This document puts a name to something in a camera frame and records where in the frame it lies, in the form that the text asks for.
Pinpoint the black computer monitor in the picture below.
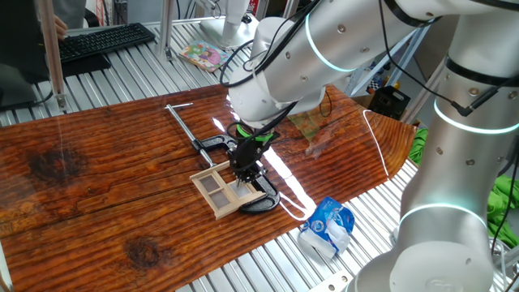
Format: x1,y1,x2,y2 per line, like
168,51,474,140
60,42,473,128
0,0,52,110

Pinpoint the beige cardboard panel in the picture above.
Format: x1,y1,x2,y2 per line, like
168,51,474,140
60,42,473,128
413,24,460,82

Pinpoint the person's bare hand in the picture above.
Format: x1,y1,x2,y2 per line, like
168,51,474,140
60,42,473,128
54,15,69,41

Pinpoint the aluminium frame post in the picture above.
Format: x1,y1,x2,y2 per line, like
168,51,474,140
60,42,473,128
36,0,69,113
156,0,176,61

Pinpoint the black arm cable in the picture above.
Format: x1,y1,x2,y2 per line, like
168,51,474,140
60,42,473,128
218,0,519,118

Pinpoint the black plastic crate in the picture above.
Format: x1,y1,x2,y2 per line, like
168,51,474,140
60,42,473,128
367,84,410,122

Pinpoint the black C-clamp with steel screw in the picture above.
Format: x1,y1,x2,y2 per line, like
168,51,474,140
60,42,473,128
165,102,281,215

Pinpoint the wood grain printed mat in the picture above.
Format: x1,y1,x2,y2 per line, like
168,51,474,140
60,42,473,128
0,83,418,292

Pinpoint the white monitor stand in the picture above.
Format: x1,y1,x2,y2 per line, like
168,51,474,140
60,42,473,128
198,0,260,52

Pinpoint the green cloth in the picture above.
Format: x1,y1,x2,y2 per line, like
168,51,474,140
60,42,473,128
407,127,519,249

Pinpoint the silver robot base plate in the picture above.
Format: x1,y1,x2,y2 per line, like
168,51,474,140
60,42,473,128
307,269,354,292

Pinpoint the colourful children's book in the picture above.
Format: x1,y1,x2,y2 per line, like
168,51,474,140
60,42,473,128
178,39,233,74

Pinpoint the black computer keyboard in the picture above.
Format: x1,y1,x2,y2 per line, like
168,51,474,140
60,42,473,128
58,22,157,64

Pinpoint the miniature wooden window frame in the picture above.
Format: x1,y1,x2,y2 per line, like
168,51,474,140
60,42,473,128
189,160,267,221

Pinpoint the grey sleeved forearm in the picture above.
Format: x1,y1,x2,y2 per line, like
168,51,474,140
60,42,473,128
51,0,88,30

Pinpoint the blue tissue pack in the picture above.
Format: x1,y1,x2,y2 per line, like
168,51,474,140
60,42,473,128
298,196,356,260

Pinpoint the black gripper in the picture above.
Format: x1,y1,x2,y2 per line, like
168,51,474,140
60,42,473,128
229,131,281,188

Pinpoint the aluminium frame strut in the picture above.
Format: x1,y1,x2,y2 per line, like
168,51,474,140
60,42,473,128
344,24,431,97

